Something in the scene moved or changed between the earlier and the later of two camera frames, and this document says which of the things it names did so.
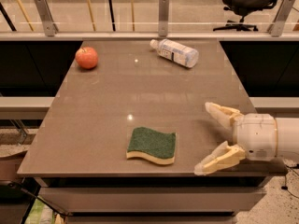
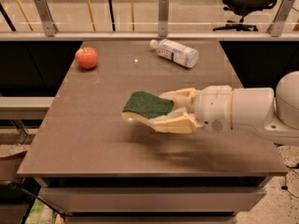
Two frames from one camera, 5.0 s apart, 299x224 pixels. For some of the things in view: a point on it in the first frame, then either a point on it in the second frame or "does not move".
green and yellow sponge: (153, 145) to (142, 105)
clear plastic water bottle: (181, 54) does not move
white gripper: (255, 136) to (214, 106)
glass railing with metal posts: (109, 17) does not move
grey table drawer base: (151, 200) does not move
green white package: (40, 213) does not move
